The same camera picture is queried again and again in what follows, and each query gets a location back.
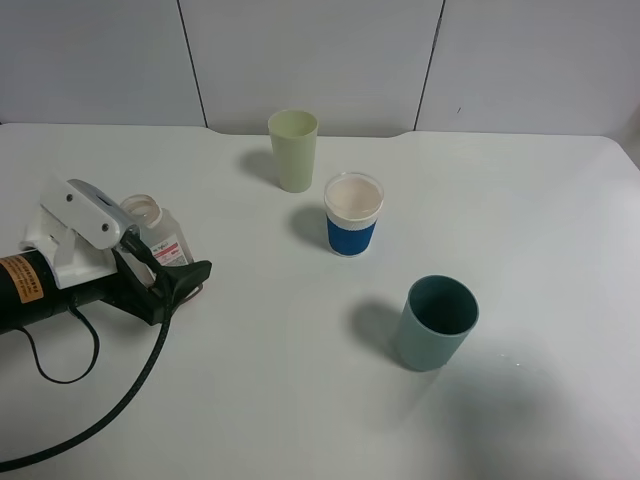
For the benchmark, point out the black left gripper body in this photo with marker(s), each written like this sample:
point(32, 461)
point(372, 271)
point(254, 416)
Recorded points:
point(123, 291)

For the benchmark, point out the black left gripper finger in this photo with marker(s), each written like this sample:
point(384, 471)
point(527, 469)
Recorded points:
point(174, 284)

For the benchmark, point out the clear plastic drink bottle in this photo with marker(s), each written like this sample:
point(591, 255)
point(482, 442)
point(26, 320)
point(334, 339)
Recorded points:
point(159, 230)

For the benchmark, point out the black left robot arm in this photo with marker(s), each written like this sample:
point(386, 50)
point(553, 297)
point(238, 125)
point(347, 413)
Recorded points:
point(29, 293)

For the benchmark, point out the pale green plastic cup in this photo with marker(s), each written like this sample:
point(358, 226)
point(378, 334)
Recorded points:
point(293, 135)

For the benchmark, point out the glass cup with blue sleeve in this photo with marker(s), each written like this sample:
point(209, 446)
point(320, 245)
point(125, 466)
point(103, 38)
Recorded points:
point(353, 202)

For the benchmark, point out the teal plastic cup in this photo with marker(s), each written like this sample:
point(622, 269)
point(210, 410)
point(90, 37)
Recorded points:
point(438, 315)

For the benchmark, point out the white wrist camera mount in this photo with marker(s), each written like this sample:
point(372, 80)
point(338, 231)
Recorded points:
point(76, 227)

